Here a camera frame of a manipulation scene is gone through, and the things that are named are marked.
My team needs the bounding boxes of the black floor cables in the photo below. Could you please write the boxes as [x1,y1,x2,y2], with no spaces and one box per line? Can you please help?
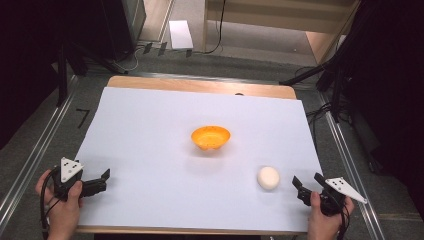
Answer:
[305,101,348,148]

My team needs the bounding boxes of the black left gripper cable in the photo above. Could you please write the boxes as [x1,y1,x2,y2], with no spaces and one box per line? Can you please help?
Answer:
[39,166,63,240]

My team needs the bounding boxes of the white paper sheet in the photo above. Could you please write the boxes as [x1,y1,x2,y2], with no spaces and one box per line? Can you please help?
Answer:
[75,86,324,233]

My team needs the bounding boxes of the dark cabinet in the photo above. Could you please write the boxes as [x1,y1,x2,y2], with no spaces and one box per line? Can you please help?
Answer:
[99,0,148,62]

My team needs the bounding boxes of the person's right hand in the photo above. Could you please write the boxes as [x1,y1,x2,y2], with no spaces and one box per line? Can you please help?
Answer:
[306,191,355,240]

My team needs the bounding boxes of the white floor paper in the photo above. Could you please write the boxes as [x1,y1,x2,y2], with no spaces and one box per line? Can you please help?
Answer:
[168,19,195,51]

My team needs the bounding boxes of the white floor cable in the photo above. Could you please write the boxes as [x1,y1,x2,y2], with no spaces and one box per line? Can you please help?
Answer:
[111,44,149,73]

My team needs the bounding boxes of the white round bun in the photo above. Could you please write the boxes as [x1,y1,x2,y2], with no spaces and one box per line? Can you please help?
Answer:
[256,165,281,191]

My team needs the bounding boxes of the wooden shelf frame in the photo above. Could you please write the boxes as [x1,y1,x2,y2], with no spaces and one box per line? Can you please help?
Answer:
[201,0,363,65]

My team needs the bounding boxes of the black hanging cable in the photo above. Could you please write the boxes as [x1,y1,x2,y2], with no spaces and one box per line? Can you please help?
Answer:
[201,0,228,55]

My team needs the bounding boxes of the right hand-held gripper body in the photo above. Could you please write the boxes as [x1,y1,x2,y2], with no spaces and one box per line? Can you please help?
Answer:
[313,177,368,217]

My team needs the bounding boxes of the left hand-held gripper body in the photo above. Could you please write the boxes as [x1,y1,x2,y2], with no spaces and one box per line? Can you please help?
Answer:
[52,156,85,202]

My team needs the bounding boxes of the wooden table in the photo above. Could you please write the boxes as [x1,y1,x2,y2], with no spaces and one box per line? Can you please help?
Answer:
[75,75,310,236]

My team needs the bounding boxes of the metal floor rail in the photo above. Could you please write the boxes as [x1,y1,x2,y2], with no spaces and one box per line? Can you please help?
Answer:
[317,91,387,240]
[86,68,321,88]
[0,75,80,231]

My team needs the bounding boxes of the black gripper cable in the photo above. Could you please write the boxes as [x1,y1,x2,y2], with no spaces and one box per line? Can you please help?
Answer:
[39,166,63,240]
[335,205,352,240]

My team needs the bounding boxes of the orange bowl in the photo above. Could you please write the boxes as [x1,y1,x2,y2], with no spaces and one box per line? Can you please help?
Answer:
[190,125,232,151]

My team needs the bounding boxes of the black metal stand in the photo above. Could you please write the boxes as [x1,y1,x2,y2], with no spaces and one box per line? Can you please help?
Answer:
[279,56,351,124]
[55,39,130,108]

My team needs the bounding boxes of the person's left hand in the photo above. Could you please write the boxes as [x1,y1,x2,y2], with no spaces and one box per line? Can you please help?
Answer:
[35,169,84,240]

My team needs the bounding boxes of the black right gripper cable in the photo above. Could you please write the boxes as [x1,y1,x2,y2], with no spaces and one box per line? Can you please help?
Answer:
[335,205,352,240]

